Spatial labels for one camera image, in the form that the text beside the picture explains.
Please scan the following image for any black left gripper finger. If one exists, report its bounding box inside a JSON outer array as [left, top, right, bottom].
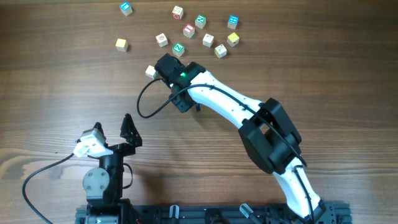
[[120, 113, 142, 147], [92, 122, 106, 140]]

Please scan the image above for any block with animal drawing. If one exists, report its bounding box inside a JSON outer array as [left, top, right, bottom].
[[215, 44, 228, 58]]

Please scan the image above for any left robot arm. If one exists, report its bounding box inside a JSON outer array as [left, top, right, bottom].
[[75, 113, 142, 224]]

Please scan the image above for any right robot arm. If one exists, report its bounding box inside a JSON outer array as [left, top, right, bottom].
[[164, 62, 322, 223]]

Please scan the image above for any block with green side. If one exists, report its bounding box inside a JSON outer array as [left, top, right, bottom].
[[146, 65, 158, 79]]

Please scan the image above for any green Z top block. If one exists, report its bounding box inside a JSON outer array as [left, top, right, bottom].
[[172, 42, 185, 57]]

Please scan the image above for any red Q side block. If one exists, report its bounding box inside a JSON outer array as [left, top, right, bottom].
[[155, 33, 168, 47]]

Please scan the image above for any plain block number 2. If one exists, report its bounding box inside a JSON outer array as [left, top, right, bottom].
[[202, 34, 214, 47]]

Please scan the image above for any red I top block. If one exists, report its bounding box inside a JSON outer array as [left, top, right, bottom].
[[183, 24, 195, 39]]

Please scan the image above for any yellow top block right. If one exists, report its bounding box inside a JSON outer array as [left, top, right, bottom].
[[227, 32, 239, 47]]

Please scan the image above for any yellow block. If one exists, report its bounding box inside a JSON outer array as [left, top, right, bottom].
[[227, 32, 239, 47], [116, 39, 129, 52]]

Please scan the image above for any green N top block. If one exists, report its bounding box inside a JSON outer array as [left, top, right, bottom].
[[195, 14, 206, 29]]

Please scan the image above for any yellow top block left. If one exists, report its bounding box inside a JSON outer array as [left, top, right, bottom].
[[116, 39, 129, 52]]

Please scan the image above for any red sided block top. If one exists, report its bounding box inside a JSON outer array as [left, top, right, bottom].
[[172, 6, 183, 20]]

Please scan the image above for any blue top block right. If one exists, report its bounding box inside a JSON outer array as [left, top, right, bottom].
[[228, 15, 239, 29]]

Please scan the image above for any blue block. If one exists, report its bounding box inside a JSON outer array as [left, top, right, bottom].
[[119, 2, 132, 16], [228, 15, 239, 29]]

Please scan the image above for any blue top block far left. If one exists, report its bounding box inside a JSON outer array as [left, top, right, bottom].
[[119, 2, 132, 16]]

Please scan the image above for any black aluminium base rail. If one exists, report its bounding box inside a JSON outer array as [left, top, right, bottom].
[[75, 202, 353, 224]]

